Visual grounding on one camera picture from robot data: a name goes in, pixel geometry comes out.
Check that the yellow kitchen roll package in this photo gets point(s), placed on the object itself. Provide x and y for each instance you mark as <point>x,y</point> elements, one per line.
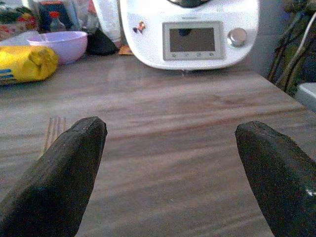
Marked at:
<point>22,61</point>

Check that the white food processor with screen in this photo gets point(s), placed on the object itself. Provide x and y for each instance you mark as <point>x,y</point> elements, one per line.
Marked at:
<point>148,42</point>

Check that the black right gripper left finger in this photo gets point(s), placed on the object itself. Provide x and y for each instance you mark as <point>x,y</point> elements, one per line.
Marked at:
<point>56,177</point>

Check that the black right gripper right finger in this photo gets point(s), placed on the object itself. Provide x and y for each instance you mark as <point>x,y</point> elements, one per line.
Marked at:
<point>281,177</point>

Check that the black pouch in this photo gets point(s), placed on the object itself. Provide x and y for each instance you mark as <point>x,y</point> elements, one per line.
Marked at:
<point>100,44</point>

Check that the small purple plastic bowl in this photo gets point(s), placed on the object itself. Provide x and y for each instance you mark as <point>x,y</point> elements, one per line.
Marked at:
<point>66,47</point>

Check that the small soy sauce bottle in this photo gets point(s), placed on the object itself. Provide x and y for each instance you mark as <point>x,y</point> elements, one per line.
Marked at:
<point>57,23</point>

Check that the green printed food pack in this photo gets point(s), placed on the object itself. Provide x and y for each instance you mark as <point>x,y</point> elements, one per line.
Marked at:
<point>14,22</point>

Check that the dark blue jar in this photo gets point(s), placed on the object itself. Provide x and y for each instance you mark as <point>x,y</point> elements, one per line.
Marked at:
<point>47,13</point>

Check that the small orange card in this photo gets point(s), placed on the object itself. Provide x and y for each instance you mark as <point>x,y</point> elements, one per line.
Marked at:
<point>124,50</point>

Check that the silver metal fork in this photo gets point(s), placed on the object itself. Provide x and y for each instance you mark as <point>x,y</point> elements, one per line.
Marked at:
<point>53,130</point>

